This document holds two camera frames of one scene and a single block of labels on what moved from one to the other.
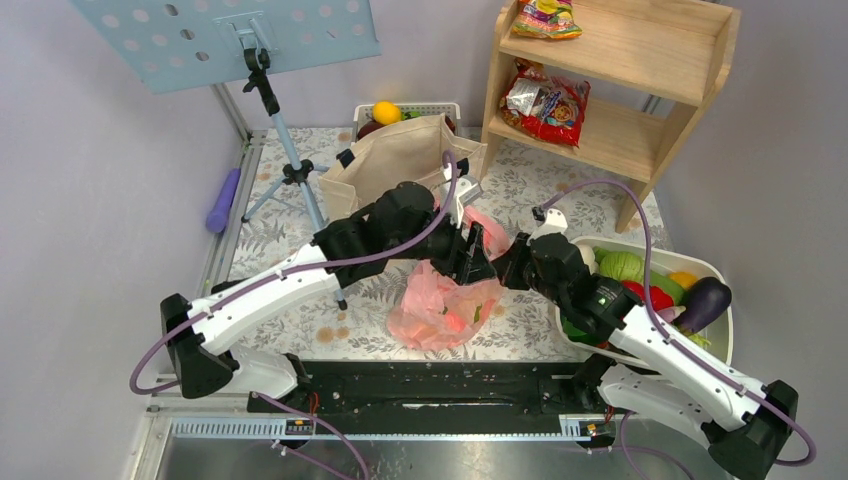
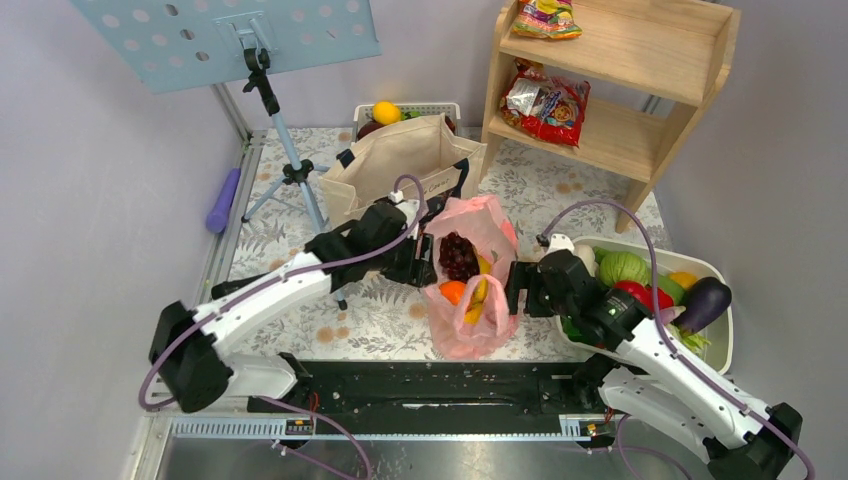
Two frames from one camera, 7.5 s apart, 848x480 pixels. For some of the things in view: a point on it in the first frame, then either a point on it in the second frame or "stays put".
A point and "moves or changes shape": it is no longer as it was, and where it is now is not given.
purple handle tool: (217, 219) stays put
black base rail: (431, 387) stays put
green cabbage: (619, 265) stays put
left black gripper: (466, 260) -> (417, 271)
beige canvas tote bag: (407, 152) stays put
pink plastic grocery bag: (434, 311) moves or changes shape
